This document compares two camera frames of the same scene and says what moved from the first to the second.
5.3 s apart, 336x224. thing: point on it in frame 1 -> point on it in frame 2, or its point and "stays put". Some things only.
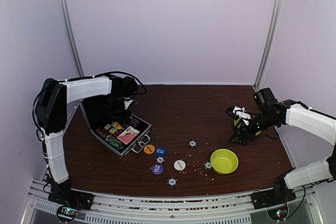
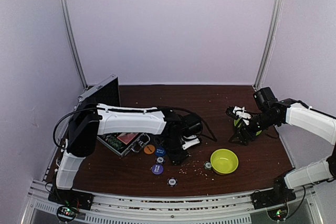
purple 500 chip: (160, 160) stays put
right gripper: (242, 129) stays put
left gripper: (122, 118) -> (176, 158)
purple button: (157, 169) stays put
